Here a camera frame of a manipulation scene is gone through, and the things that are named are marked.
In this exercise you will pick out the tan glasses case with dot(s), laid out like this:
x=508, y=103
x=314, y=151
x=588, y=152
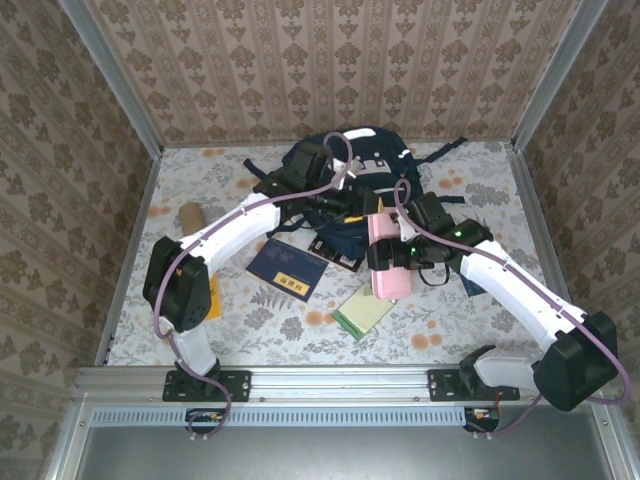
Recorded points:
x=192, y=217

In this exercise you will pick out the grey metal panel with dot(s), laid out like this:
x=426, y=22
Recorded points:
x=350, y=455

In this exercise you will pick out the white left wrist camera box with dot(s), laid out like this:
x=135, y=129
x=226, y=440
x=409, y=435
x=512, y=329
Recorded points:
x=346, y=172

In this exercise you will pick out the navy book with yellow label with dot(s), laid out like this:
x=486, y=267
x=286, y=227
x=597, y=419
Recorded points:
x=285, y=265

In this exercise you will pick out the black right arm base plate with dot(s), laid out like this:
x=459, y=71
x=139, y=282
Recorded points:
x=440, y=385

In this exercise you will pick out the green notebook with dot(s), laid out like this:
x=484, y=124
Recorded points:
x=365, y=310

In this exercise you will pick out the aluminium corner post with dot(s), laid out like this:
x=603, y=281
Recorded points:
x=557, y=70
x=107, y=75

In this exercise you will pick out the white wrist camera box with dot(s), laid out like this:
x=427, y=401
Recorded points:
x=405, y=227
x=346, y=172

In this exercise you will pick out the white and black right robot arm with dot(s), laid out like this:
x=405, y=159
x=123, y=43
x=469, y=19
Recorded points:
x=525, y=295

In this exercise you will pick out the pink pencil case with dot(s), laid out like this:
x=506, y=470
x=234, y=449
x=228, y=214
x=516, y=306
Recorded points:
x=392, y=287

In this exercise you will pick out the navy blue backpack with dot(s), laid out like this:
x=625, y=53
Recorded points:
x=372, y=149

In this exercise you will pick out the blue book with white barcode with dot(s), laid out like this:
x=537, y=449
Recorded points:
x=469, y=287

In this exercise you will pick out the aluminium mounting rail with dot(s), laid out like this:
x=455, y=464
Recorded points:
x=340, y=382

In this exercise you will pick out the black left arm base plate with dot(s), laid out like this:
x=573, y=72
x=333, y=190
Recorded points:
x=235, y=385

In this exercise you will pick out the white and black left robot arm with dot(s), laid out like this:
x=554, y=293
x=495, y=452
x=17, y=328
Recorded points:
x=235, y=225

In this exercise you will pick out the black book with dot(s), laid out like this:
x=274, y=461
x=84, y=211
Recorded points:
x=342, y=261

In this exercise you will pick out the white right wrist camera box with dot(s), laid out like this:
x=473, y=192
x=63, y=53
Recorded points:
x=405, y=227

